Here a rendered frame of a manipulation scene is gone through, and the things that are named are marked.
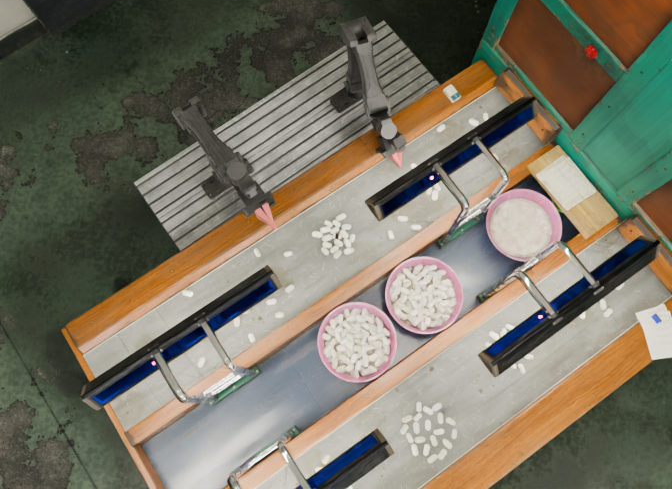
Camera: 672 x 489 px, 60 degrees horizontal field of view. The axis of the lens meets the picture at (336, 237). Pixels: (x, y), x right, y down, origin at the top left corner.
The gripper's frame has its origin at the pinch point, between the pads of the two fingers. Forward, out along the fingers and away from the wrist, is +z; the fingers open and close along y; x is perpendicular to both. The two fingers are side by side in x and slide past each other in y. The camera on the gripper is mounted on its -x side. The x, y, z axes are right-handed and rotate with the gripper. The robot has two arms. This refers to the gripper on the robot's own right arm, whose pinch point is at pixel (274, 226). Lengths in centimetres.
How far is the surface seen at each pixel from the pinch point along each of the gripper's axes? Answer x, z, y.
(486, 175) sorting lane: 33, 20, 76
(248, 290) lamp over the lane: -3.8, 12.2, -17.0
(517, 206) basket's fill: 34, 36, 78
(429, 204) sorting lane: 33, 17, 53
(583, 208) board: 29, 51, 94
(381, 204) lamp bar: -3.3, 14.0, 29.2
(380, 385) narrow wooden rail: 30, 57, 0
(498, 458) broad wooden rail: 29, 97, 16
